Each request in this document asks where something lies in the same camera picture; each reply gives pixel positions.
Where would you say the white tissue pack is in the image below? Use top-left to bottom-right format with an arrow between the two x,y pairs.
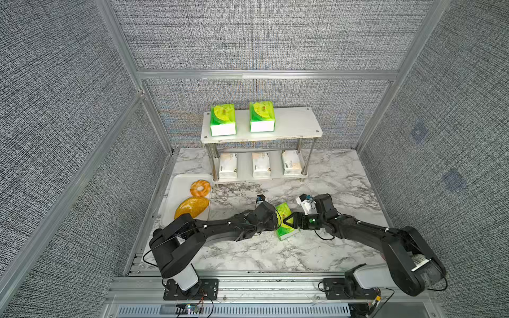
251,152 -> 271,179
281,151 -> 302,176
219,153 -> 237,180

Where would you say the white slotted cable duct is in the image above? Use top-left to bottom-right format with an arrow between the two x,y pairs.
115,303 -> 353,317

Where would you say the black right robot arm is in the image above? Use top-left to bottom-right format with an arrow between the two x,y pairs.
281,193 -> 447,296

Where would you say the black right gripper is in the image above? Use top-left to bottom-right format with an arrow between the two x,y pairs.
281,212 -> 326,229

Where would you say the white plastic tray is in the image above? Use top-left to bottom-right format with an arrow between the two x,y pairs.
155,174 -> 213,228

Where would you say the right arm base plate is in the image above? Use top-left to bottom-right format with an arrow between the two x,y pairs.
321,278 -> 380,301

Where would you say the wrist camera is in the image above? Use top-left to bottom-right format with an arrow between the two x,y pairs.
296,193 -> 316,215
255,194 -> 266,207

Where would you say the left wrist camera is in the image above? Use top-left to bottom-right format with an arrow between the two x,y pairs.
255,194 -> 266,207

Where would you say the glazed ring donut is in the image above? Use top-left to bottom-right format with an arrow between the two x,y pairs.
190,180 -> 212,197

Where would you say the white two-tier metal shelf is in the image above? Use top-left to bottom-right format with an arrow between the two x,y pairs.
201,107 -> 323,184

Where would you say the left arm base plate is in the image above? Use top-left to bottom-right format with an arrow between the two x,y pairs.
163,278 -> 220,301

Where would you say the golden oval bread loaf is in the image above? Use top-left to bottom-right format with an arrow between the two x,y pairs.
174,196 -> 209,219

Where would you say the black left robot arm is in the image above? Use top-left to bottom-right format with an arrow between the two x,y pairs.
149,201 -> 280,292

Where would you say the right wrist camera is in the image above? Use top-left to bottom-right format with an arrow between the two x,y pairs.
296,193 -> 316,215

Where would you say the green tissue pack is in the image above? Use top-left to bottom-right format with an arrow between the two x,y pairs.
276,203 -> 300,241
209,104 -> 237,136
249,101 -> 275,133

